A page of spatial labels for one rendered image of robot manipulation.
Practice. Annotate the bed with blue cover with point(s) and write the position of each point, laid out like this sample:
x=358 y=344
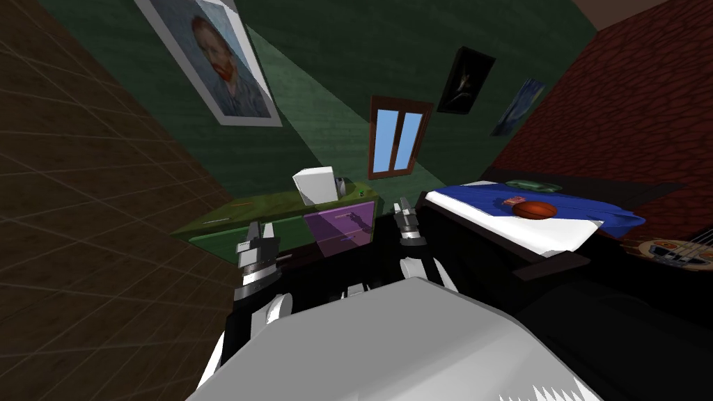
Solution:
x=535 y=228

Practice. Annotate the brown framed window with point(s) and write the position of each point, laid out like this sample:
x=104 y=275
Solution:
x=396 y=139

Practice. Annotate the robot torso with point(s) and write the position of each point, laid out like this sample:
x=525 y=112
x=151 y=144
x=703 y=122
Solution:
x=390 y=345

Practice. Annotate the blue night sky picture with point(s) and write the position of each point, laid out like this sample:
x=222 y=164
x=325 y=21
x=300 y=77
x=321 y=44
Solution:
x=518 y=108

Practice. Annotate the dark framed picture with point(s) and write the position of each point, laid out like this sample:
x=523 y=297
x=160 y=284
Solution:
x=465 y=81

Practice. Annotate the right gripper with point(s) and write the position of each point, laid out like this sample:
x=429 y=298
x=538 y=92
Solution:
x=408 y=224

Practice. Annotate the framed portrait painting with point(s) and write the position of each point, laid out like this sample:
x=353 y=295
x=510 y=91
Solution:
x=223 y=61

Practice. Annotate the green desk with purple drawers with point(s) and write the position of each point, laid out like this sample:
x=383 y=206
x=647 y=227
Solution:
x=262 y=214

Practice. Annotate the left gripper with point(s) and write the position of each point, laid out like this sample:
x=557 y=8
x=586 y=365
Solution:
x=257 y=253

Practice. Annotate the brown guitar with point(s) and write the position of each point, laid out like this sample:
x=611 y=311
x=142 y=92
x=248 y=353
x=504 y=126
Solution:
x=671 y=252

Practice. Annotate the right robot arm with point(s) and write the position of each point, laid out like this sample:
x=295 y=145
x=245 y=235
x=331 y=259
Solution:
x=415 y=262

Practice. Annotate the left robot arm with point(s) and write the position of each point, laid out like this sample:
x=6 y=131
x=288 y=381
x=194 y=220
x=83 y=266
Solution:
x=257 y=289

